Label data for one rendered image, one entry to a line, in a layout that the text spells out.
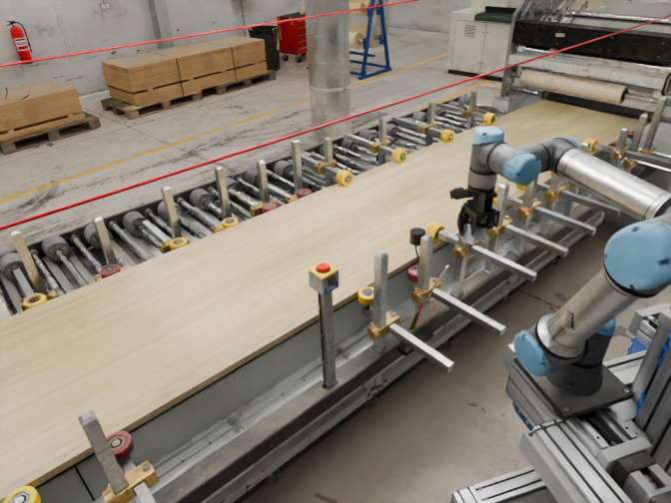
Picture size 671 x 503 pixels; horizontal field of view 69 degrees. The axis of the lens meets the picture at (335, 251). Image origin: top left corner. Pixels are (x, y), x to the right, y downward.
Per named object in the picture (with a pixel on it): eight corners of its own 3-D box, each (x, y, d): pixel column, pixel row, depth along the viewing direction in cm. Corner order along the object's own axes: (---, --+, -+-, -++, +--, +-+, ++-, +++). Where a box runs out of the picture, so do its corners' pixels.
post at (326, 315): (337, 383, 180) (334, 286, 156) (328, 390, 178) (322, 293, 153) (330, 376, 183) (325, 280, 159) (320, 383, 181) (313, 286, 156)
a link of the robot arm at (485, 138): (488, 138, 118) (466, 127, 125) (482, 179, 124) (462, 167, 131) (514, 132, 121) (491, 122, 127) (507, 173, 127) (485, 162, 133)
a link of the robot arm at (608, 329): (615, 356, 129) (631, 317, 122) (577, 372, 125) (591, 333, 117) (579, 328, 138) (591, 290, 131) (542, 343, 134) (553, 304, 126)
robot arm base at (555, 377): (614, 387, 133) (625, 361, 127) (567, 401, 129) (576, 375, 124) (575, 349, 145) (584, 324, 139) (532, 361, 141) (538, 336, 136)
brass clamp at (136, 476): (160, 482, 138) (156, 472, 135) (112, 515, 130) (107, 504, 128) (151, 468, 142) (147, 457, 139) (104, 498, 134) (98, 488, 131)
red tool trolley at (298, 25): (322, 56, 976) (320, 12, 931) (298, 64, 925) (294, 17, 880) (303, 54, 1000) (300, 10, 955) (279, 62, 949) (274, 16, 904)
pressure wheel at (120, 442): (106, 476, 142) (94, 452, 135) (120, 452, 148) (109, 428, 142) (132, 479, 141) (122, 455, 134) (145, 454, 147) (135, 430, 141)
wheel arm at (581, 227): (595, 233, 219) (597, 226, 217) (591, 236, 217) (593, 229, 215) (498, 197, 251) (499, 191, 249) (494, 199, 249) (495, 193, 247)
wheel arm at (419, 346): (453, 369, 173) (454, 361, 171) (447, 374, 171) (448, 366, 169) (367, 311, 201) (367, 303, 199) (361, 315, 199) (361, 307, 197)
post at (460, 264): (460, 301, 223) (474, 209, 197) (456, 304, 222) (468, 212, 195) (454, 297, 226) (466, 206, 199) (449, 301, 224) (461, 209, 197)
